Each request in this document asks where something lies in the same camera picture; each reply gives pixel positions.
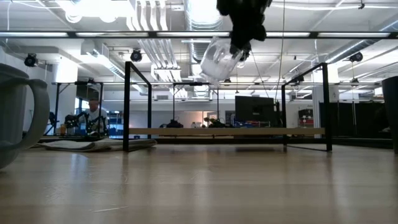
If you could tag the black computer monitor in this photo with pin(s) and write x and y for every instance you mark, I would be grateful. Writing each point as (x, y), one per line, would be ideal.
(254, 109)

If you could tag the silver ceiling air duct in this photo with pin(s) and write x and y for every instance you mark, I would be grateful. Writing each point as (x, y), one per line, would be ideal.
(203, 18)

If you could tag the black overhead crossbar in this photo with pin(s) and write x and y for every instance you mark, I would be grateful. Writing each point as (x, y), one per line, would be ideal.
(71, 34)

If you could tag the clear glass cup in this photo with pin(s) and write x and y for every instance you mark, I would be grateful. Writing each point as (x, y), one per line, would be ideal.
(217, 62)

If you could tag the black room partition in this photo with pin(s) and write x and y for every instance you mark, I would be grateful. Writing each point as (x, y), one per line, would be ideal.
(357, 119)

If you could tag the black metal shelf frame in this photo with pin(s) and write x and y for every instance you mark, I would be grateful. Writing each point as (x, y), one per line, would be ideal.
(126, 109)

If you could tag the wooden shelf board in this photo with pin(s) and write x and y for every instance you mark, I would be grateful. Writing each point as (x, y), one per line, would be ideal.
(227, 131)

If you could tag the person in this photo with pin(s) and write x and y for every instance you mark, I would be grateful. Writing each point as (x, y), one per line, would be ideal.
(92, 115)

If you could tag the black aluminium table frame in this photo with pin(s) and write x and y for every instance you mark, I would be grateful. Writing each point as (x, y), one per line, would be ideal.
(357, 142)

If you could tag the folded grey cloth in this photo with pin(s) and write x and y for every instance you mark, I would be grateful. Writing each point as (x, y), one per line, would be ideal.
(99, 145)

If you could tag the black round hanging fixture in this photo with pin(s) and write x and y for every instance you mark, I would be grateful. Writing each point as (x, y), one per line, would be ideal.
(356, 57)
(30, 60)
(136, 55)

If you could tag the black background rig frame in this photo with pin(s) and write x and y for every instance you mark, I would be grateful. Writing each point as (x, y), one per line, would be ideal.
(57, 105)

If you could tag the grey ceramic mug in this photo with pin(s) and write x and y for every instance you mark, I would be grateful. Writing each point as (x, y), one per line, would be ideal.
(12, 118)

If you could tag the large black cup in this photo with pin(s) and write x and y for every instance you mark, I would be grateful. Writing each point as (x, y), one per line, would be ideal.
(391, 115)

